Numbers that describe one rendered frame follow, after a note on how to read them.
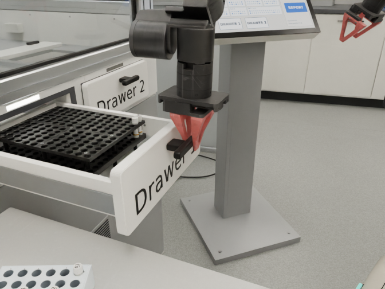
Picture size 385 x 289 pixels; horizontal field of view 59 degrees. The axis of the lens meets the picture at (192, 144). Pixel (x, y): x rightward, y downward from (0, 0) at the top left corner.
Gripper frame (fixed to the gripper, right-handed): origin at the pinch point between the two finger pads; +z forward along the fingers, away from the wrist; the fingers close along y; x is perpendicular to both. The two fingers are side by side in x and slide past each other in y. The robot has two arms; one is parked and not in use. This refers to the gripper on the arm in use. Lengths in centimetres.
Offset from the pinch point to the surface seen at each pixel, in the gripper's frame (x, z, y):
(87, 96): -13.8, 0.2, 33.3
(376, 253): -97, 87, -55
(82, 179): 15.6, 1.5, 11.2
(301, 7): -102, -17, -4
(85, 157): 11.1, 0.6, 14.2
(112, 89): -23.4, 1.0, 33.2
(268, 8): -92, -17, 7
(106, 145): 6.9, 0.0, 12.9
